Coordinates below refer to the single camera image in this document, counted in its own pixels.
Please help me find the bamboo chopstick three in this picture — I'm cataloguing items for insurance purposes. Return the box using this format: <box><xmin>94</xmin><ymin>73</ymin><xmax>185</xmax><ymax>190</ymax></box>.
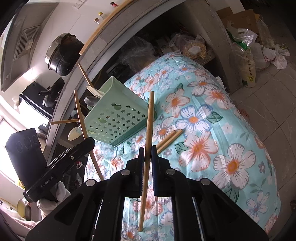
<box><xmin>139</xmin><ymin>91</ymin><xmax>154</xmax><ymax>232</ymax></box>

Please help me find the bamboo chopstick two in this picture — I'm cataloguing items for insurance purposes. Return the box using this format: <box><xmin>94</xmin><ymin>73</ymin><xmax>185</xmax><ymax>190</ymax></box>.
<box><xmin>50</xmin><ymin>119</ymin><xmax>79</xmax><ymax>125</ymax></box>

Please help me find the bamboo chopstick five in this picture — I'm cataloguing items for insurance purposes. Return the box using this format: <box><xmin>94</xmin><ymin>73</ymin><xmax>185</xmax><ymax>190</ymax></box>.
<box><xmin>74</xmin><ymin>90</ymin><xmax>104</xmax><ymax>181</ymax></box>

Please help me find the steel spoon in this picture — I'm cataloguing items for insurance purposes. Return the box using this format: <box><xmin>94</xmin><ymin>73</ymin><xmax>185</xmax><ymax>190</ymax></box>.
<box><xmin>84</xmin><ymin>95</ymin><xmax>100</xmax><ymax>110</ymax></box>

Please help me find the green plastic utensil caddy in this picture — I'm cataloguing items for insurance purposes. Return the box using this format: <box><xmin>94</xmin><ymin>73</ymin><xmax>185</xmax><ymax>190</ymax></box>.
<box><xmin>84</xmin><ymin>76</ymin><xmax>149</xmax><ymax>147</ymax></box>

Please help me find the bamboo chopstick one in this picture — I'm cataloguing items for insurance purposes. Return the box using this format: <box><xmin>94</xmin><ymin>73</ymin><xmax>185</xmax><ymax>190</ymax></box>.
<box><xmin>78</xmin><ymin>63</ymin><xmax>94</xmax><ymax>87</ymax></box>

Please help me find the bamboo chopstick four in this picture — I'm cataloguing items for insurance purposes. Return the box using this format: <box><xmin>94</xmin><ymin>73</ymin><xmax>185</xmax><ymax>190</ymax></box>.
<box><xmin>157</xmin><ymin>130</ymin><xmax>183</xmax><ymax>154</ymax></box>

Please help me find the large white rice spoon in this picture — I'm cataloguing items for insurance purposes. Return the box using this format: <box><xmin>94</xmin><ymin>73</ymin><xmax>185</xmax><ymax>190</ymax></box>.
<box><xmin>87</xmin><ymin>86</ymin><xmax>105</xmax><ymax>98</ymax></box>

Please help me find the left gloved hand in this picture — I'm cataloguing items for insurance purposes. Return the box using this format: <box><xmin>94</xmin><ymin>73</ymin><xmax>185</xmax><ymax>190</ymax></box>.
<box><xmin>36</xmin><ymin>181</ymin><xmax>71</xmax><ymax>212</ymax></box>

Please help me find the black wok with lid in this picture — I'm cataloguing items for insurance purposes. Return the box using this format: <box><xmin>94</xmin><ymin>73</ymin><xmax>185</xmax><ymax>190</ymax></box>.
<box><xmin>39</xmin><ymin>78</ymin><xmax>65</xmax><ymax>108</ymax></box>

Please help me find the floral blue tablecloth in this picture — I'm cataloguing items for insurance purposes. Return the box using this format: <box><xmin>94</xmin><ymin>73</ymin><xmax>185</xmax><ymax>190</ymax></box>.
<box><xmin>93</xmin><ymin>53</ymin><xmax>281</xmax><ymax>240</ymax></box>

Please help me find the large black stock pot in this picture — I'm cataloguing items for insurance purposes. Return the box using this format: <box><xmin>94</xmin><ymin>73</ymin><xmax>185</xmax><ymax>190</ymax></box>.
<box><xmin>45</xmin><ymin>33</ymin><xmax>84</xmax><ymax>76</ymax></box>

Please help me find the range hood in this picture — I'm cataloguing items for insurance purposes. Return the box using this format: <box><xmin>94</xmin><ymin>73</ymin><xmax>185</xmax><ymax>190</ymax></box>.
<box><xmin>1</xmin><ymin>1</ymin><xmax>58</xmax><ymax>92</ymax></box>

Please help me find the rice sack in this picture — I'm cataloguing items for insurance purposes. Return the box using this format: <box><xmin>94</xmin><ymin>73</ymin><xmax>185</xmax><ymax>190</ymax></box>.
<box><xmin>232</xmin><ymin>43</ymin><xmax>256</xmax><ymax>88</ymax></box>

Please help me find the white plastic bag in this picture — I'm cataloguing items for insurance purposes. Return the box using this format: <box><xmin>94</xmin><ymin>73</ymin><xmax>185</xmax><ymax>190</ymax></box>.
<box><xmin>262</xmin><ymin>44</ymin><xmax>290</xmax><ymax>70</ymax></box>

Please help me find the cardboard box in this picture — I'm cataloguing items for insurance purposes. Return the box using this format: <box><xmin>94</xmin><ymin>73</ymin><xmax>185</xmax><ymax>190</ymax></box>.
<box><xmin>216</xmin><ymin>7</ymin><xmax>260</xmax><ymax>34</ymax></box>

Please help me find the wall power socket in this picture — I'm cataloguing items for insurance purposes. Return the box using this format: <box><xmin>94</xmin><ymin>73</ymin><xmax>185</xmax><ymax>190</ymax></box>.
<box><xmin>73</xmin><ymin>0</ymin><xmax>86</xmax><ymax>9</ymax></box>

